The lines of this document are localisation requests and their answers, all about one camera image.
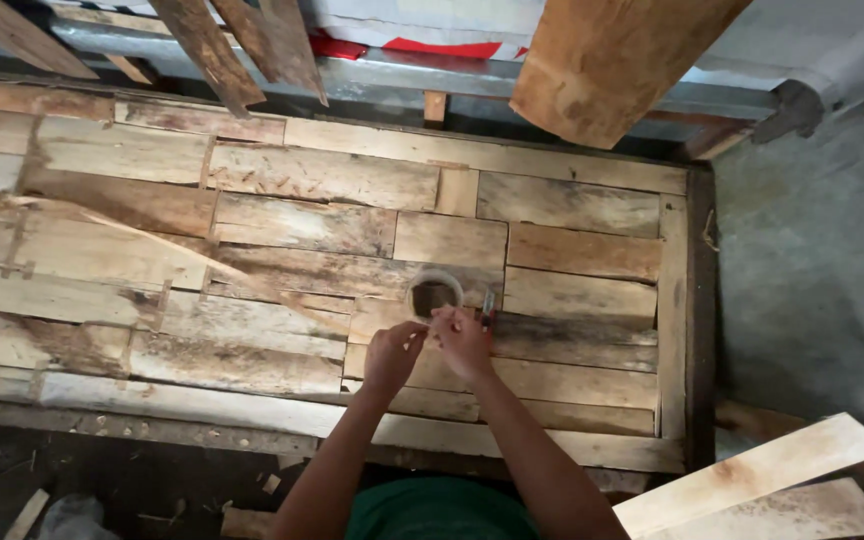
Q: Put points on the person's green shirt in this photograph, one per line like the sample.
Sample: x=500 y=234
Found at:
x=439 y=514

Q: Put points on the wide brown wooden board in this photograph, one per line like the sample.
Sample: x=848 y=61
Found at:
x=612 y=67

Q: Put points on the person's left fingers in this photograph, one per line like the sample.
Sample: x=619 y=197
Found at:
x=411 y=334

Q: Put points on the red and white sheet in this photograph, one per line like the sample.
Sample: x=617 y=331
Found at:
x=432 y=30

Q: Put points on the short wooden support block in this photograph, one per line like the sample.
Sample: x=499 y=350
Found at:
x=435 y=106

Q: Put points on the weathered leaning wooden plank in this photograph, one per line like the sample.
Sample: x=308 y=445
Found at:
x=207 y=52
x=282 y=41
x=19 y=34

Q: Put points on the small wooden offcut strip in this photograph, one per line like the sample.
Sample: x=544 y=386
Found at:
x=25 y=516

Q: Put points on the person's right hand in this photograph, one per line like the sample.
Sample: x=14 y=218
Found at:
x=463 y=343

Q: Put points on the person's left hand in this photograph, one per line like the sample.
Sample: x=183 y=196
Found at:
x=389 y=361

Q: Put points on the small brown wooden block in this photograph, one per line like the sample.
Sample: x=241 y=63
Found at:
x=246 y=523

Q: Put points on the pale stained wooden plank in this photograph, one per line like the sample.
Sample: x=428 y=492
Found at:
x=784 y=517

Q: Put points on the person's right fingers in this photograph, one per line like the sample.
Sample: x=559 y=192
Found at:
x=445 y=321

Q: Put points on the grey tarpaulin sheet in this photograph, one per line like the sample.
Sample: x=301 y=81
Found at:
x=822 y=45

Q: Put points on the clear adhesive tape roll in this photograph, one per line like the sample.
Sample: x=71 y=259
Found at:
x=434 y=283

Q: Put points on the grey metal beam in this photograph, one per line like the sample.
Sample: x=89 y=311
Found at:
x=372 y=75

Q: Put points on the pale long wooden plank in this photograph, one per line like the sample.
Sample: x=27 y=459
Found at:
x=754 y=469

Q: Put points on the large patchwork wooden plank panel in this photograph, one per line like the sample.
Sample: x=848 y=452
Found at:
x=267 y=225

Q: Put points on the grey crumpled bag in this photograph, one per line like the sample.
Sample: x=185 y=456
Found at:
x=76 y=519

